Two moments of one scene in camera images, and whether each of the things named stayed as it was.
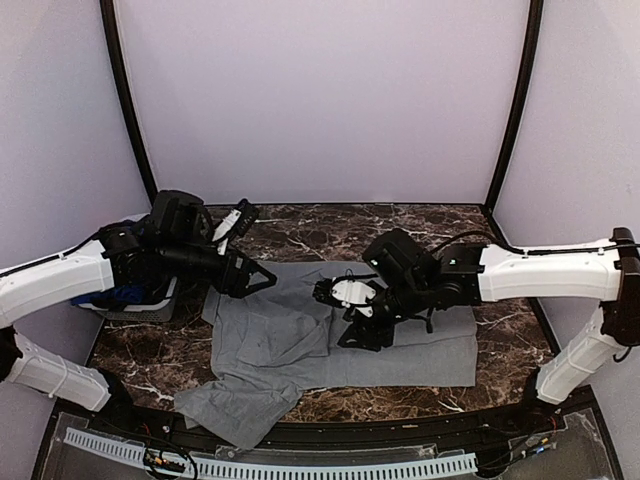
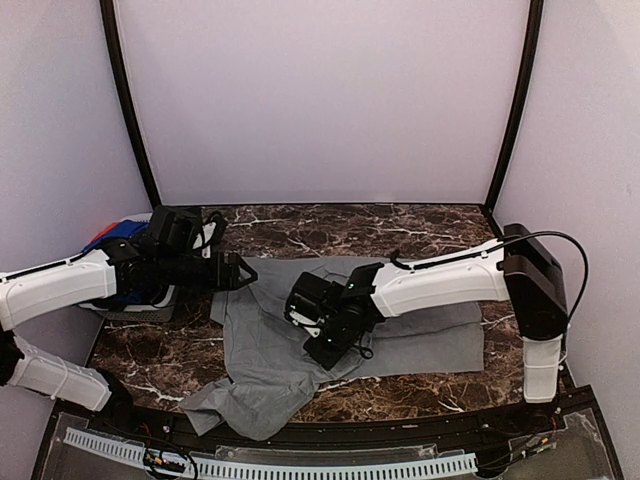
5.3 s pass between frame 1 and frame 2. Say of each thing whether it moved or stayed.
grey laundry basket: stayed
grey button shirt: moved
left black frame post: stayed
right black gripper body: moved
